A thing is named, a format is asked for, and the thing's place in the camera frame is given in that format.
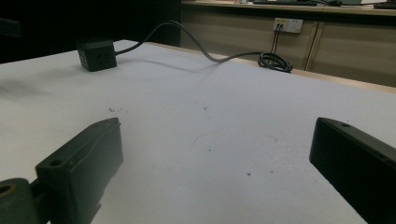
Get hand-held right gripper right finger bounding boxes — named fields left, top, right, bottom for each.
left=308, top=117, right=396, bottom=224

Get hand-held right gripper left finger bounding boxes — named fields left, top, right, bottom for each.
left=35, top=117, right=124, bottom=224

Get black cube power socket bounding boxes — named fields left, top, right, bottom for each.
left=76, top=37, right=119, bottom=73

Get wooden desk with panels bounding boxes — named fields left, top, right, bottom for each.
left=180, top=0, right=396, bottom=88

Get black plugged cables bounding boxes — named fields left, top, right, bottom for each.
left=270, top=23, right=284, bottom=54

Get white wall socket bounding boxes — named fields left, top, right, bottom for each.
left=273, top=17, right=304, bottom=34

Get grey power cable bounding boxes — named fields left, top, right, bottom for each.
left=114, top=20, right=294, bottom=74

